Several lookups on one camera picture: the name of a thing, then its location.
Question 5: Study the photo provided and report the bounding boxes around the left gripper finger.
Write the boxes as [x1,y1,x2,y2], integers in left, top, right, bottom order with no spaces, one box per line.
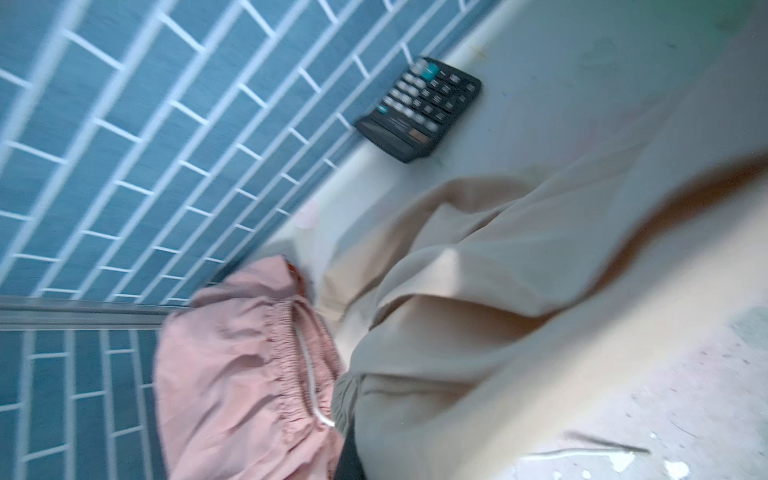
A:
[333,423,366,480]

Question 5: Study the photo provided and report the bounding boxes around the pink shorts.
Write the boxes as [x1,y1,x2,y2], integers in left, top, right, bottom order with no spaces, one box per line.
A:
[153,256,344,479]

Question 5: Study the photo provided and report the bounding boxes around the beige shorts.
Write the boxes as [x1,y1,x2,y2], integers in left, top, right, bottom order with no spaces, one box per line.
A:
[316,2,767,479]

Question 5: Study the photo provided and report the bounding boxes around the rainbow striped shorts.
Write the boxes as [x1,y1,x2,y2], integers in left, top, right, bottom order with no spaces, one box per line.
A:
[287,262,307,296]

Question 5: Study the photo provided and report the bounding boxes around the black calculator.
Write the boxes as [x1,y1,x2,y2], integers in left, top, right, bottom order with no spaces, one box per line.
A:
[354,57,482,164]

